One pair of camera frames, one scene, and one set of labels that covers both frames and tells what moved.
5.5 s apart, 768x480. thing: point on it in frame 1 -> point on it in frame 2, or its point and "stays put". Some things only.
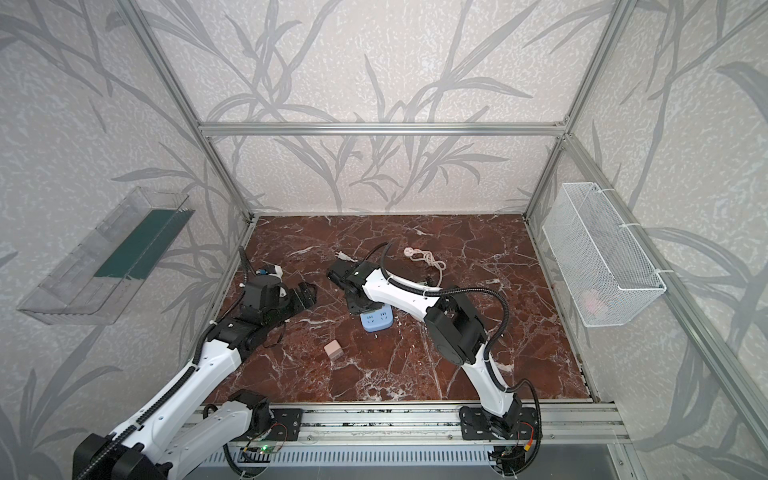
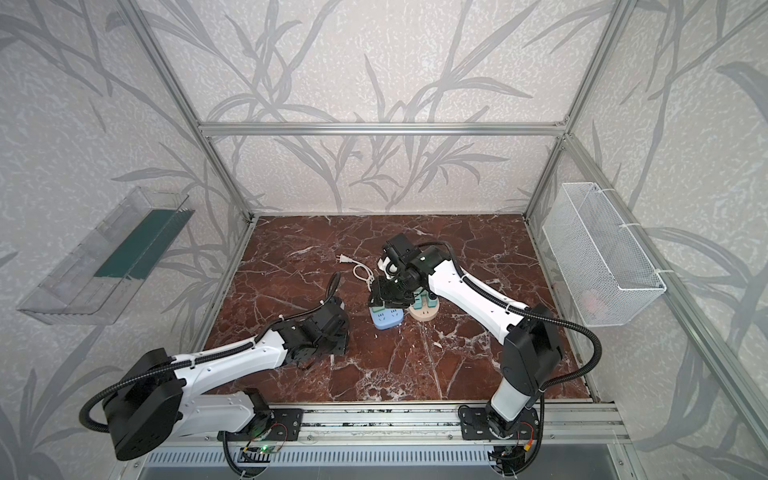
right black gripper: (343, 273) -> (387, 288)
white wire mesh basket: (606, 275) stays put
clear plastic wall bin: (93, 282) stays put
